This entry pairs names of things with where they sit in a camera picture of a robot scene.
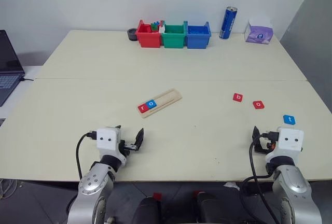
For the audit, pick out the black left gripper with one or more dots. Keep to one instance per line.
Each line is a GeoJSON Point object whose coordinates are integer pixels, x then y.
{"type": "Point", "coordinates": [127, 148]}

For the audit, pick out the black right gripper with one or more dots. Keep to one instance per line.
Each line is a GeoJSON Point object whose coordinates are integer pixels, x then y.
{"type": "Point", "coordinates": [262, 147]}

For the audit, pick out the red letter tile o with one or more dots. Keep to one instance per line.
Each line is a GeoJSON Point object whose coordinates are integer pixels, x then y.
{"type": "Point", "coordinates": [259, 105]}

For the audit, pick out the red letter tile b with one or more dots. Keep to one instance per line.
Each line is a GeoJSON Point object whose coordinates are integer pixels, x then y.
{"type": "Point", "coordinates": [237, 97]}

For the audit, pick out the wooden letter tray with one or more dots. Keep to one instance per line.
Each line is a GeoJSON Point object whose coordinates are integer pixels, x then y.
{"type": "Point", "coordinates": [166, 99]}

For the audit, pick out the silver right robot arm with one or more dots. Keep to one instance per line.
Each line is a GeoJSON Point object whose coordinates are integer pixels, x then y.
{"type": "Point", "coordinates": [293, 185]}

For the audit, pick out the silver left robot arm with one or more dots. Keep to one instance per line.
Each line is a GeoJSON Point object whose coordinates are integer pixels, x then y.
{"type": "Point", "coordinates": [90, 185]}

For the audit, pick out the red letter tile r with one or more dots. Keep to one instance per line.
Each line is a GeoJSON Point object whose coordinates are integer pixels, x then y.
{"type": "Point", "coordinates": [143, 108]}

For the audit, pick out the blue letter tile t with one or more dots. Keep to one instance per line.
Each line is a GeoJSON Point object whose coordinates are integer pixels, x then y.
{"type": "Point", "coordinates": [289, 119]}

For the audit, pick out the blue letter tile o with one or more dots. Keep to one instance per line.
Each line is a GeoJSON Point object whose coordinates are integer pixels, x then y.
{"type": "Point", "coordinates": [151, 104]}

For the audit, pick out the dark rounded shape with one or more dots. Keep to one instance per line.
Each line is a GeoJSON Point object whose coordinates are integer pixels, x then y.
{"type": "Point", "coordinates": [211, 208]}
{"type": "Point", "coordinates": [146, 211]}

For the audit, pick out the red plastic bin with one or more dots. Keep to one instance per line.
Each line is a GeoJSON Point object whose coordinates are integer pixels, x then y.
{"type": "Point", "coordinates": [149, 40]}

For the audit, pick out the purple tissue box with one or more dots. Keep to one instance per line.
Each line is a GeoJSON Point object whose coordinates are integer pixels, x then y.
{"type": "Point", "coordinates": [258, 34]}

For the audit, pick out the green plastic bin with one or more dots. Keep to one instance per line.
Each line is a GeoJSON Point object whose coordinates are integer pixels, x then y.
{"type": "Point", "coordinates": [173, 40]}

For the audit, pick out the green toy brick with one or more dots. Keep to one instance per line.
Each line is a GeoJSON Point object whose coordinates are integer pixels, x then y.
{"type": "Point", "coordinates": [155, 28]}

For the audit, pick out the white toy brick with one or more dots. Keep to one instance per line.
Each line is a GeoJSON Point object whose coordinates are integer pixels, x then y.
{"type": "Point", "coordinates": [162, 29]}

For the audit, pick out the blue plastic bin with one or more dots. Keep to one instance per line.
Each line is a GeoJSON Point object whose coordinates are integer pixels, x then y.
{"type": "Point", "coordinates": [197, 40]}

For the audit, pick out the blue toy brick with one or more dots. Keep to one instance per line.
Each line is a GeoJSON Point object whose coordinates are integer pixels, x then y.
{"type": "Point", "coordinates": [155, 23]}

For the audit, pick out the blue drink can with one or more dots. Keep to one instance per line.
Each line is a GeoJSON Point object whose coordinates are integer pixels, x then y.
{"type": "Point", "coordinates": [228, 23]}

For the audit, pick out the white side table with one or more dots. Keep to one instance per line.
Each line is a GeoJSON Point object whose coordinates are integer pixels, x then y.
{"type": "Point", "coordinates": [31, 72]}

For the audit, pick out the dark laptop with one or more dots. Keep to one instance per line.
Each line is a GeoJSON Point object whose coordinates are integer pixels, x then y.
{"type": "Point", "coordinates": [7, 60]}

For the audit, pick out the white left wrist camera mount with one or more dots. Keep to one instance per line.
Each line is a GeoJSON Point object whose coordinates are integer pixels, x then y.
{"type": "Point", "coordinates": [107, 141]}

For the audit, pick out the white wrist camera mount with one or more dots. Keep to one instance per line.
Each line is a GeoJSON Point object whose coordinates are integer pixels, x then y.
{"type": "Point", "coordinates": [107, 141]}
{"type": "Point", "coordinates": [289, 142]}

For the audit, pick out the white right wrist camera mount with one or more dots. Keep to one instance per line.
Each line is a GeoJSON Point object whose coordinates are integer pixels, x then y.
{"type": "Point", "coordinates": [289, 142]}

